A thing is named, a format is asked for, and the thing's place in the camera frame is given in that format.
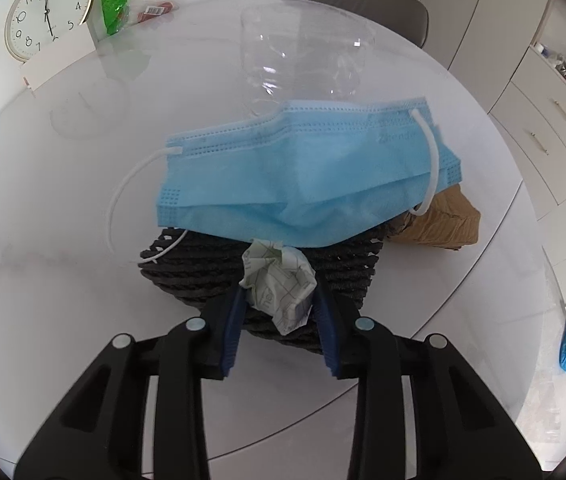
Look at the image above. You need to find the tall beige wardrobe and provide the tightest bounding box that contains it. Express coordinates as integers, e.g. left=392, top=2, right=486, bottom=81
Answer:
left=422, top=0, right=548, bottom=110

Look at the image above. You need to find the beige drawer cabinet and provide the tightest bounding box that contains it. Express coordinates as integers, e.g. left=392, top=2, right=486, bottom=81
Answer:
left=490, top=47, right=566, bottom=299

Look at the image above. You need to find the green plastic bag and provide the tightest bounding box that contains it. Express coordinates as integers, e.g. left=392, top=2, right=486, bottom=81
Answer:
left=100, top=0, right=129, bottom=36

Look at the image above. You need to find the white printed paper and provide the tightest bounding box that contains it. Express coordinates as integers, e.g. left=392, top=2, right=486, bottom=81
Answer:
left=240, top=238, right=318, bottom=336

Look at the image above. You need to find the white card box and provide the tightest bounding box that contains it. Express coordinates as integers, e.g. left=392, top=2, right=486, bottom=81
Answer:
left=20, top=23, right=96, bottom=91

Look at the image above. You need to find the blue surgical mask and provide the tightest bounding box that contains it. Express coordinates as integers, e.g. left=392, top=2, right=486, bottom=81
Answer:
left=106, top=96, right=464, bottom=266

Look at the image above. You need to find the black foam net sleeve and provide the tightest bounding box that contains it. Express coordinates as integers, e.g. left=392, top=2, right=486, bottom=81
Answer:
left=140, top=226, right=385, bottom=353

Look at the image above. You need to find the round white wall clock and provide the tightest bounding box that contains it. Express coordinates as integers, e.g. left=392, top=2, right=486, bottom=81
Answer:
left=4, top=0, right=93, bottom=63

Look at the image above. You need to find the clear packet red label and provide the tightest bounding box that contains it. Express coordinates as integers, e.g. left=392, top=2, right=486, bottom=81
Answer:
left=126, top=0, right=179, bottom=26

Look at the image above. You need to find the brown paper bag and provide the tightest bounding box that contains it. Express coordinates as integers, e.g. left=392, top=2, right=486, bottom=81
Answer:
left=386, top=184, right=481, bottom=250

